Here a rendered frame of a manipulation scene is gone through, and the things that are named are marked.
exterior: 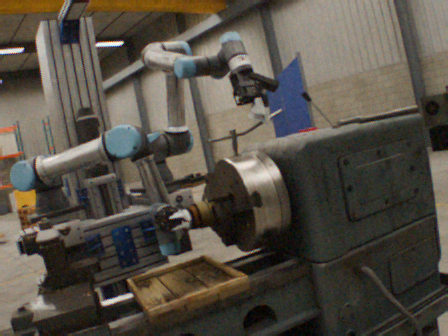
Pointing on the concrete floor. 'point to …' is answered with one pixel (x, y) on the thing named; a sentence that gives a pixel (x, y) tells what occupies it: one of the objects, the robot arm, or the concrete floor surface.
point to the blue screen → (291, 101)
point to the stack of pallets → (26, 217)
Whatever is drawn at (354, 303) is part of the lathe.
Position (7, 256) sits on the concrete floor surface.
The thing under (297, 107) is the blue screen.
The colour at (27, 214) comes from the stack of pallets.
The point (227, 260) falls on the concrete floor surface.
